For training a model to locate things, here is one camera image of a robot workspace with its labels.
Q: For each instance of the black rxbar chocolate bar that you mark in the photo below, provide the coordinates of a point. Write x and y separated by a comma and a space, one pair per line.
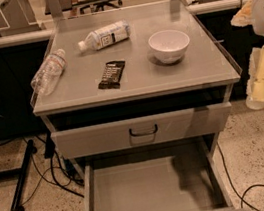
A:
112, 74

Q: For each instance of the grey drawer cabinet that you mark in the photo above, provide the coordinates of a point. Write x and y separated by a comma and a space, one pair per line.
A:
204, 76

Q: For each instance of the open grey middle drawer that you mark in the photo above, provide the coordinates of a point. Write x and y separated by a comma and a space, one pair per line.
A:
181, 178

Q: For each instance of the grey top drawer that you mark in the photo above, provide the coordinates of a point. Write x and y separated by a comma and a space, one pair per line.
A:
114, 136

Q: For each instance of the white ceramic bowl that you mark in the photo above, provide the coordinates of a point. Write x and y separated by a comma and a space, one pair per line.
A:
169, 46

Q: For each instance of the white labelled drink bottle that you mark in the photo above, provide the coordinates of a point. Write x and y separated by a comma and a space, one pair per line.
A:
105, 36

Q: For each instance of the clear plastic water bottle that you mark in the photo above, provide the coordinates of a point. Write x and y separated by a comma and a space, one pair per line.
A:
47, 76

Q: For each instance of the black stand leg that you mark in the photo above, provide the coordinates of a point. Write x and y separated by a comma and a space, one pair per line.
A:
22, 173

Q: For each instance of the black drawer handle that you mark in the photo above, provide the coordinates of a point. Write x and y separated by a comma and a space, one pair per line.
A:
143, 133

